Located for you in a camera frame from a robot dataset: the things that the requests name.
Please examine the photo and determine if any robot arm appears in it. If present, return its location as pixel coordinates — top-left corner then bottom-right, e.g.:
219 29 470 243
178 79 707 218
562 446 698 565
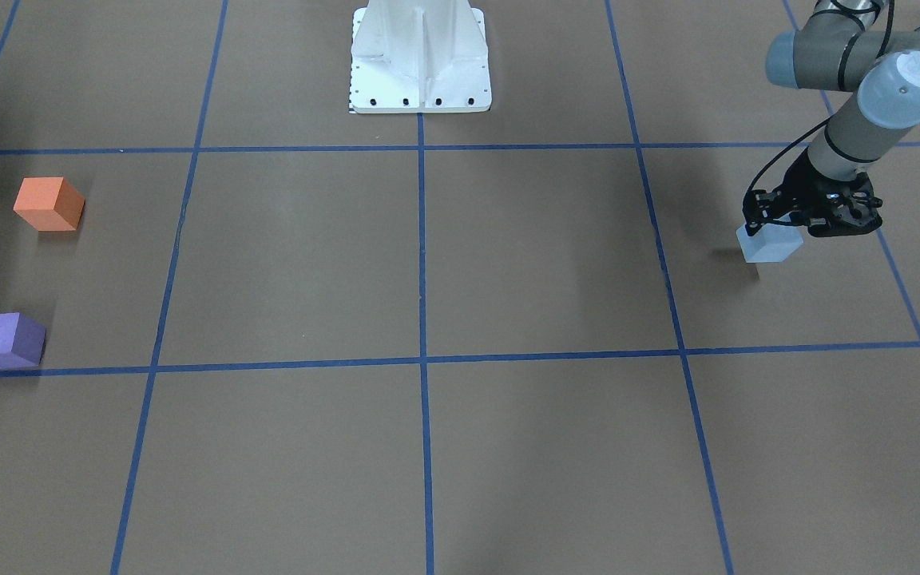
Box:
742 1 920 239

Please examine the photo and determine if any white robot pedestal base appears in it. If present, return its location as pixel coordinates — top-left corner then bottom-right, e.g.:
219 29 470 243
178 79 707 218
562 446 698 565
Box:
348 1 493 114

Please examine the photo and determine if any orange foam block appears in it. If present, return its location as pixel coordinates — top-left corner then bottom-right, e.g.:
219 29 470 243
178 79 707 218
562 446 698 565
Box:
12 177 86 232

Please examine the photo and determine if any purple foam block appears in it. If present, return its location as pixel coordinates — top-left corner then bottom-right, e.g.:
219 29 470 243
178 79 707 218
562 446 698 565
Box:
0 312 47 369

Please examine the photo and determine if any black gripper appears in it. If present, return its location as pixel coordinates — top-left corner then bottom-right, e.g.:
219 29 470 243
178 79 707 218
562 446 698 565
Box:
742 153 883 239

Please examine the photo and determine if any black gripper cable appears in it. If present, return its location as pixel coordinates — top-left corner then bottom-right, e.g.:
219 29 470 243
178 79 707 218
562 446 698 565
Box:
744 116 833 210

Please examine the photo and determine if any light blue foam block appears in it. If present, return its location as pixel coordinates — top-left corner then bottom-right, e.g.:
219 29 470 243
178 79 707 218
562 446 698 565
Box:
736 216 803 264

